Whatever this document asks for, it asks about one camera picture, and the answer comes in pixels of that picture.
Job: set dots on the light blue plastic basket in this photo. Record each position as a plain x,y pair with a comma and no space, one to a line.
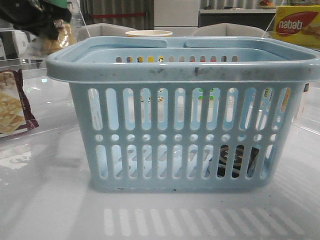
153,112

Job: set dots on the yellow nabati wafer box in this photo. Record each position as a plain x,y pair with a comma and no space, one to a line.
299,25

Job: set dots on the clear acrylic shelf left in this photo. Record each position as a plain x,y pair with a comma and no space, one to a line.
16,46

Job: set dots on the cracker snack bag brown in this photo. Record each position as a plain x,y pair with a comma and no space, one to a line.
16,115

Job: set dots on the dark tissue pack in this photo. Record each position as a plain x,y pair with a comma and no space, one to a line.
237,161

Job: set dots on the cream paper cup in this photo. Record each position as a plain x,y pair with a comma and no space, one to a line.
148,33

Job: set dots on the packaged bread with brown label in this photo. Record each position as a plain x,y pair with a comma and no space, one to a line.
44,46

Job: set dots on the grey chair right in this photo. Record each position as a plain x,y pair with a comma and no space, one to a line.
228,30

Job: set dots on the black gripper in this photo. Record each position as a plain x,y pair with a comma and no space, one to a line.
34,16

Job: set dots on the green yellow cartoon package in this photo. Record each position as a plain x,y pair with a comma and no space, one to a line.
60,3

